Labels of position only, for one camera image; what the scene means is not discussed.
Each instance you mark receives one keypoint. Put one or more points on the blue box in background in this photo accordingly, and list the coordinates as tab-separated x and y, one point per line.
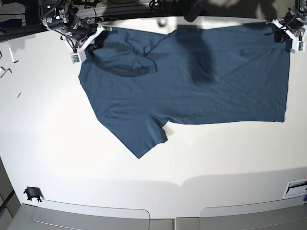
11	23

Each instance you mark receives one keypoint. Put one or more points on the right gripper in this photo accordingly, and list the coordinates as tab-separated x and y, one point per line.
75	32

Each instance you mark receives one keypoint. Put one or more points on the silver hex key pair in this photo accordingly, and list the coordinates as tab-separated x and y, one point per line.
3	71

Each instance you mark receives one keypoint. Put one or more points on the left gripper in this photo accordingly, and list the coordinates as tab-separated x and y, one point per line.
295	26

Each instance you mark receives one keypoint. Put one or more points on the blue T-shirt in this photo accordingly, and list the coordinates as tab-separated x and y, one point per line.
138	81

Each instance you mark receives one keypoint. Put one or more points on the right grey chair back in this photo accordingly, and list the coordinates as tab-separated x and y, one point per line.
286	214

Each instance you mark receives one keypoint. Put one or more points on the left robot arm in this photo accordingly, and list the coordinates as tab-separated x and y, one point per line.
299	10

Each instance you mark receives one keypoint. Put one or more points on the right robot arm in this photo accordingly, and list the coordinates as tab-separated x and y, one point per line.
61	16

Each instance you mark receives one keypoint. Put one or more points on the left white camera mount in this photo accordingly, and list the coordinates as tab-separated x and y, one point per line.
296	44

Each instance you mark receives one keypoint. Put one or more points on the black plastic clip part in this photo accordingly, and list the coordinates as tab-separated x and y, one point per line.
34	192

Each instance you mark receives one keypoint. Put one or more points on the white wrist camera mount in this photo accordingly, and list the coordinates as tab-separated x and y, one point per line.
77	53

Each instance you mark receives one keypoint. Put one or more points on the long silver hex key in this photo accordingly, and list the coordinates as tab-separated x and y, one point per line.
12	56

